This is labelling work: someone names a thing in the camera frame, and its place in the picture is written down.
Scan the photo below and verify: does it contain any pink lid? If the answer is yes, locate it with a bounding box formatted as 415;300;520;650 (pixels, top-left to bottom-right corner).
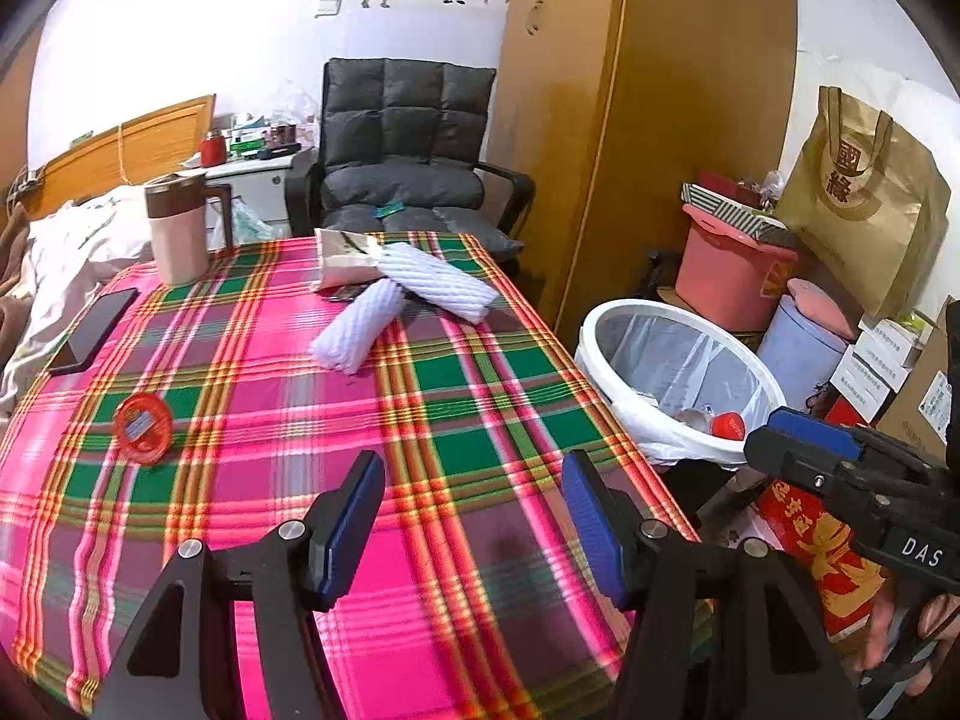
784;277;863;342

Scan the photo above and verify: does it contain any brown blanket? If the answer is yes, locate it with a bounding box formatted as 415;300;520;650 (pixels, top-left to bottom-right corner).
0;202;35;331

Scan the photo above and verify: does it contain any person's right hand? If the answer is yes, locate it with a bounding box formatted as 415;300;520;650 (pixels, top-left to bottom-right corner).
861;583;960;674

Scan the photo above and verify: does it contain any black smartphone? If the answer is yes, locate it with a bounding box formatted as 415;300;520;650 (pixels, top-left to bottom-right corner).
46;286;141;377

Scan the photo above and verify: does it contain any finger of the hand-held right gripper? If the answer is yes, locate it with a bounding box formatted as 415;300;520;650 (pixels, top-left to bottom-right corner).
745;426;932;539
769;406;942;467

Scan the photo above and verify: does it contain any gold paper shopping bag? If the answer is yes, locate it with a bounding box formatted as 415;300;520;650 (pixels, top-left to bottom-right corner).
772;85;952;320

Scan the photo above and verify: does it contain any brown cardboard box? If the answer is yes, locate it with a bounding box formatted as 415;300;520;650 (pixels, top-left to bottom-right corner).
874;296;960;458

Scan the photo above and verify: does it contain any red round lid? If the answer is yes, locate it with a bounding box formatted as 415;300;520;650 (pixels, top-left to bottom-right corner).
114;392;175;462

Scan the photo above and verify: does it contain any pale blue bucket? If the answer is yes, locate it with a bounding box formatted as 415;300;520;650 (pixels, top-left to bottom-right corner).
756;292;848;410

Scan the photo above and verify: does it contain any striped paper box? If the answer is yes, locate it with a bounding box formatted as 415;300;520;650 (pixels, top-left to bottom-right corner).
680;171;800;250

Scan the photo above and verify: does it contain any pink green plaid tablecloth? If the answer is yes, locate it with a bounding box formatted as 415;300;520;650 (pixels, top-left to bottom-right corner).
0;231;713;720

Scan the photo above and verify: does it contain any white bedding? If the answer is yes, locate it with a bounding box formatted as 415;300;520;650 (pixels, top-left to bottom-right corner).
0;191;158;421

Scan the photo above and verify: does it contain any red gold gift box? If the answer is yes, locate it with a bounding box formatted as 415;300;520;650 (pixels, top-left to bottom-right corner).
754;465;893;646

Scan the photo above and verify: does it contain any white foam net sleeve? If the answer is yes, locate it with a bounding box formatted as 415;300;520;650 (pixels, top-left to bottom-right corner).
377;240;497;325
310;277;407;376

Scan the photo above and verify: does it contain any clear plastic bag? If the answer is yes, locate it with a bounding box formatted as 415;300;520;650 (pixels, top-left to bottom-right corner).
225;195;275;248

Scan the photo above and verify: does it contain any white rimmed trash bin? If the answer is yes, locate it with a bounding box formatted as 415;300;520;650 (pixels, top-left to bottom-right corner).
574;298;788;533

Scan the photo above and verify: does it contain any white printed box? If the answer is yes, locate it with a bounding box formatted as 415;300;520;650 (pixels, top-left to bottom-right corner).
857;311;929;372
829;345;901;421

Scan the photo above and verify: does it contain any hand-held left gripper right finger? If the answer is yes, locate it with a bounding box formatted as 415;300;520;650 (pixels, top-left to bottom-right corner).
561;450;863;720

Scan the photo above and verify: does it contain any dark grey padded chair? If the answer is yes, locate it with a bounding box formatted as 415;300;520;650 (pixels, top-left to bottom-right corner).
285;58;537;278

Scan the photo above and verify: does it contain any wooden bed headboard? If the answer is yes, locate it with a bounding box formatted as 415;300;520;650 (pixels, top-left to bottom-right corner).
22;94;218;222

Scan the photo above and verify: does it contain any tall wooden wardrobe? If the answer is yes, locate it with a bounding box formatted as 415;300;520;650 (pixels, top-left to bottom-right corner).
480;0;800;331

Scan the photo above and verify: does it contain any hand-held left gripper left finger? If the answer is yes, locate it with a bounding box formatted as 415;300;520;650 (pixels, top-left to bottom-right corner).
90;450;387;720

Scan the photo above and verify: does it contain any pink jug with brown lid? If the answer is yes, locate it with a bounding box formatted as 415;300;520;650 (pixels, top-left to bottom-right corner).
144;169;233;287

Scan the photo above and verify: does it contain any white nightstand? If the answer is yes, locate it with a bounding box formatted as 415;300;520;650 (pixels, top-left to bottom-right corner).
202;146;316;248

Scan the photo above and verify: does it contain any pink plastic bucket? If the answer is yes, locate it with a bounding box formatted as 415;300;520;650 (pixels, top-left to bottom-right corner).
673;202;800;332

